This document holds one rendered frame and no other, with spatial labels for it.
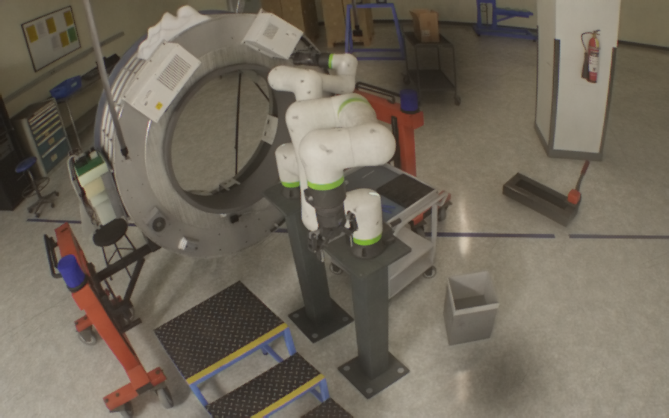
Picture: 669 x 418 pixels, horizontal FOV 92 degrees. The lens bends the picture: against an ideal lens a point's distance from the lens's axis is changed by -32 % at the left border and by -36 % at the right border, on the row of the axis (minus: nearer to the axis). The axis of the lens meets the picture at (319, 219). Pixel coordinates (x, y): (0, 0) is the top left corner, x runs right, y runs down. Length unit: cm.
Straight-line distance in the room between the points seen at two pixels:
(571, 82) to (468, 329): 276
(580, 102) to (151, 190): 387
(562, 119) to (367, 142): 361
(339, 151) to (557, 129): 368
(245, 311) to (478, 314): 123
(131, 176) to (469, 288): 199
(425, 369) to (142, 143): 192
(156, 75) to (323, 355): 179
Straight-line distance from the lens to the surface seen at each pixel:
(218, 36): 226
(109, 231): 353
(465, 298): 278
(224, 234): 262
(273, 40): 228
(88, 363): 323
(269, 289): 312
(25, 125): 649
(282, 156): 211
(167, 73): 200
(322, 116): 151
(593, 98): 460
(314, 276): 252
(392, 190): 266
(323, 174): 112
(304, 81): 186
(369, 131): 111
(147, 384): 253
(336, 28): 861
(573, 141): 471
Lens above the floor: 212
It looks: 36 degrees down
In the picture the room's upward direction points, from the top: 9 degrees counter-clockwise
